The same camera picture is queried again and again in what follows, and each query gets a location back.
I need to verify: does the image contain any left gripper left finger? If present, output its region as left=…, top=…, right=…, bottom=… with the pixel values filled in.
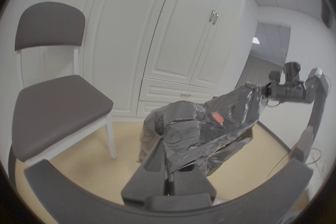
left=121, top=136, right=169, bottom=205

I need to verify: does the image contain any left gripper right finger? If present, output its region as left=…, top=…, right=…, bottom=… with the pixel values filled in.
left=168, top=165, right=217, bottom=205

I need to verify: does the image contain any black plastic bag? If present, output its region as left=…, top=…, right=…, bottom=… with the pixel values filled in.
left=138, top=85, right=263, bottom=177

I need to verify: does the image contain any grey and white chair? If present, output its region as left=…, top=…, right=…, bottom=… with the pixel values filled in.
left=12, top=2, right=117, bottom=167

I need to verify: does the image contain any white wardrobe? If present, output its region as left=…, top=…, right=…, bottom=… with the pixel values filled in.
left=50, top=0, right=259, bottom=124

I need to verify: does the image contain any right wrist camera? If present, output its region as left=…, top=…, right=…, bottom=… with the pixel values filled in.
left=270, top=71, right=283, bottom=85

